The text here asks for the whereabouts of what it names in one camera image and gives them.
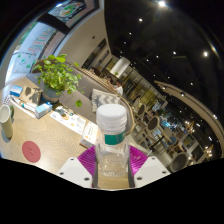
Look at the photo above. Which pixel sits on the grey curved sofa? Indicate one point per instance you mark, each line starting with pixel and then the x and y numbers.
pixel 85 86

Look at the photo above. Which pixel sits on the printed paper menu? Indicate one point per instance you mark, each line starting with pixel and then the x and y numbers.
pixel 70 121

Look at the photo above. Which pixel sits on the white round pillar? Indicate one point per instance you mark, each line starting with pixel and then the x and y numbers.
pixel 120 66

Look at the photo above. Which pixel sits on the group of ceiling lights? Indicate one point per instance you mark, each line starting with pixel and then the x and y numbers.
pixel 161 4

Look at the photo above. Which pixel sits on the person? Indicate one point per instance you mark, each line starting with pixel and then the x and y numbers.
pixel 117 88

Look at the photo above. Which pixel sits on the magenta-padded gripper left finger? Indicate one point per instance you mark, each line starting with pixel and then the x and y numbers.
pixel 74 170

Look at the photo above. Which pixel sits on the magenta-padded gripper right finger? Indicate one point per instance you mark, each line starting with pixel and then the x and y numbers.
pixel 150 169

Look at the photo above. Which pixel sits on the green potted plant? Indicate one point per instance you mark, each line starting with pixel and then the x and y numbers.
pixel 58 75

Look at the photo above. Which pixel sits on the group of dining chairs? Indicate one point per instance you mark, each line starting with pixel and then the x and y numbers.
pixel 153 125

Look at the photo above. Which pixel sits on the grey white chevron pillow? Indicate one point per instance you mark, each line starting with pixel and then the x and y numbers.
pixel 105 98

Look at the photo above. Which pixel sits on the pill blister pack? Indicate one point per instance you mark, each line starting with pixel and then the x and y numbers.
pixel 6 99

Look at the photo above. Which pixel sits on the clear bottle with white cap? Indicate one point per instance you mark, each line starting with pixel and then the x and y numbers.
pixel 112 150

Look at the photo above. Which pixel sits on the white and orange small box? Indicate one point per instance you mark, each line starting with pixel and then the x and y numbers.
pixel 89 133

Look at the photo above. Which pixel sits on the flat round red coaster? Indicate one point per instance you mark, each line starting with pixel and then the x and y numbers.
pixel 31 151

